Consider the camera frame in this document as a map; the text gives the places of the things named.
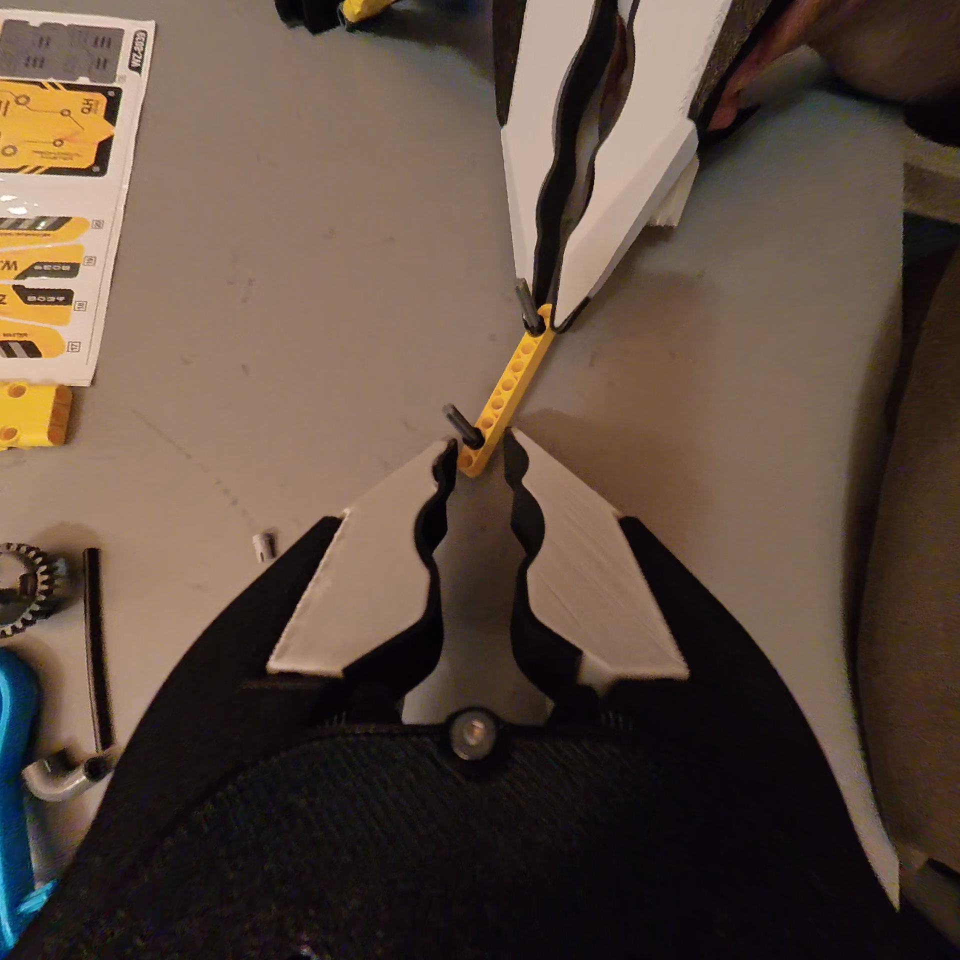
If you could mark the blue plastic separator tool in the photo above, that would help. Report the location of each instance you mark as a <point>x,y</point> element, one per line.
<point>15,750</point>

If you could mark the small light grey pin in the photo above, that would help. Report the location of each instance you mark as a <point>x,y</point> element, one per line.
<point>264,545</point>

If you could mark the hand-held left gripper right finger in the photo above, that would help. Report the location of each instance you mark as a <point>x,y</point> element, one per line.
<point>607,600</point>

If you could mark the yellow sticker sheet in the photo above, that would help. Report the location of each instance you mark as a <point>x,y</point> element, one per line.
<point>67,187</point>

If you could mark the person's right hand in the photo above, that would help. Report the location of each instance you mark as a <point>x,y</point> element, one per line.
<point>847,37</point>

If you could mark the grey elbow piece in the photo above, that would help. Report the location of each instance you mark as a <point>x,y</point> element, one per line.
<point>60,780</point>

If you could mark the black bevel gear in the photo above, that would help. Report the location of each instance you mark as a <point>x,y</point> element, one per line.
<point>30,592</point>

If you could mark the yellow rectangular panel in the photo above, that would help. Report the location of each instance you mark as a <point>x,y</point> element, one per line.
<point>34,412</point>

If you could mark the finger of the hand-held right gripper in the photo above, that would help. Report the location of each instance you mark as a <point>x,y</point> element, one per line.
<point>532,112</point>
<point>652,127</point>

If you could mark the thick black rod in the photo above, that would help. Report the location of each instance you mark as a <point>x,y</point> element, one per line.
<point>96,645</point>

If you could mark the yellow toy vehicle model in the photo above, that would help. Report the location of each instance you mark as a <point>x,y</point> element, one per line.
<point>360,11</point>

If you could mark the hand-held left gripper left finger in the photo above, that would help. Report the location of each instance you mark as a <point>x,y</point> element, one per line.
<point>352,592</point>

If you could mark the yellow thin beam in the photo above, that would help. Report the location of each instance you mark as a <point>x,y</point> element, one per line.
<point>510,382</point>

